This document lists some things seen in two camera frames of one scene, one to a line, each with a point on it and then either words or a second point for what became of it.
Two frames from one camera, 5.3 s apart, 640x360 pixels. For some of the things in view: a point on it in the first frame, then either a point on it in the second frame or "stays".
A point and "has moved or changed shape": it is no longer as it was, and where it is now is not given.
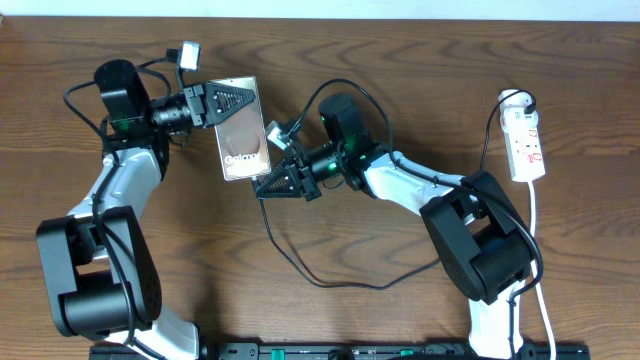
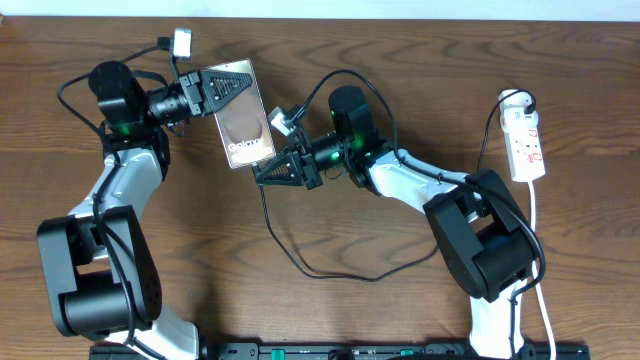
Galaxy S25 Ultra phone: (242, 141) has moved or changed shape
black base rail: (352, 351) stays
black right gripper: (295, 186) -> (295, 177)
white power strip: (522, 135) stays
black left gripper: (211, 107) -> (192, 88)
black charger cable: (530, 109) -> (412, 263)
